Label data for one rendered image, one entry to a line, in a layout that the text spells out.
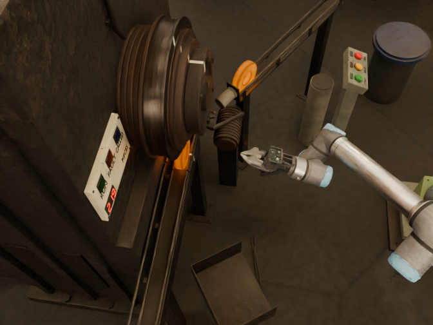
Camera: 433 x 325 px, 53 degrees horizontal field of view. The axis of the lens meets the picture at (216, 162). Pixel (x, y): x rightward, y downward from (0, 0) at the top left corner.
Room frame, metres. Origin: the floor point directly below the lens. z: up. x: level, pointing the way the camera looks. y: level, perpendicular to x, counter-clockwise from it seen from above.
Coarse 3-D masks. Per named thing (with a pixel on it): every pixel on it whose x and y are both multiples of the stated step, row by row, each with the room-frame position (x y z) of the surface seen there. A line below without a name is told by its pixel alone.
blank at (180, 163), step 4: (188, 144) 1.01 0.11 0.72; (184, 148) 0.96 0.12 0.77; (188, 148) 1.00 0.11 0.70; (184, 152) 0.98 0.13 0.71; (188, 152) 0.99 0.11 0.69; (180, 156) 0.91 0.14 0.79; (184, 156) 0.97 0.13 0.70; (188, 156) 0.99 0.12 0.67; (176, 160) 0.91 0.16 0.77; (180, 160) 0.91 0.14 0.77; (184, 160) 0.93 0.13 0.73; (176, 164) 0.90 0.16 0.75; (180, 164) 0.90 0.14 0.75; (184, 164) 0.92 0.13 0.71; (176, 168) 0.91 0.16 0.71; (180, 168) 0.90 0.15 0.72; (184, 168) 0.92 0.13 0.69
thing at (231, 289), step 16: (208, 256) 0.53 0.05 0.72; (224, 256) 0.55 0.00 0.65; (240, 256) 0.56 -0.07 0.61; (208, 272) 0.50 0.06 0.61; (224, 272) 0.50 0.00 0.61; (240, 272) 0.49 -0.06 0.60; (208, 288) 0.44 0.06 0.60; (224, 288) 0.44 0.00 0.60; (240, 288) 0.44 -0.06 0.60; (256, 288) 0.43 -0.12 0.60; (208, 304) 0.36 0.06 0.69; (224, 304) 0.38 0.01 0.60; (240, 304) 0.38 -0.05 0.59; (256, 304) 0.37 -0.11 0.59; (224, 320) 0.33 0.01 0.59; (240, 320) 0.32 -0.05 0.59; (256, 320) 0.30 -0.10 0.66
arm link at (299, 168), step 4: (296, 160) 0.88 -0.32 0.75; (300, 160) 0.88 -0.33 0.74; (304, 160) 0.89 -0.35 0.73; (296, 164) 0.86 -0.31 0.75; (300, 164) 0.86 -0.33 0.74; (304, 164) 0.86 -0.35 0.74; (296, 168) 0.85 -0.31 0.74; (300, 168) 0.85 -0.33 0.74; (304, 168) 0.85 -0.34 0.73; (292, 172) 0.85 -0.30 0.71; (296, 172) 0.84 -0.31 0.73; (300, 172) 0.84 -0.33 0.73; (304, 172) 0.84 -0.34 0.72; (292, 176) 0.83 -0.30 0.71; (296, 176) 0.83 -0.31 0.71; (300, 176) 0.83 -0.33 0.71
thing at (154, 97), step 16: (160, 32) 1.00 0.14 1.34; (176, 32) 1.00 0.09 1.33; (160, 48) 0.93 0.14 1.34; (160, 64) 0.89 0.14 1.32; (144, 80) 0.85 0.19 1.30; (160, 80) 0.85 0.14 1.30; (144, 96) 0.82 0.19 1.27; (160, 96) 0.81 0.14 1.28; (144, 112) 0.79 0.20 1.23; (160, 112) 0.78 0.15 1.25; (144, 128) 0.77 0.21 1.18; (160, 128) 0.76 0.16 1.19; (160, 144) 0.75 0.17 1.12
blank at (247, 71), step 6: (240, 66) 1.37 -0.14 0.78; (246, 66) 1.36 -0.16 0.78; (252, 66) 1.39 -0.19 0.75; (240, 72) 1.34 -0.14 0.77; (246, 72) 1.36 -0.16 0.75; (252, 72) 1.39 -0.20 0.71; (234, 78) 1.33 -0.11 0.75; (240, 78) 1.33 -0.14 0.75; (246, 78) 1.39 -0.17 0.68; (252, 78) 1.39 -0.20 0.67; (234, 84) 1.32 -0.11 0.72; (240, 84) 1.32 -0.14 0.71; (246, 84) 1.36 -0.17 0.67; (240, 90) 1.32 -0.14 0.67
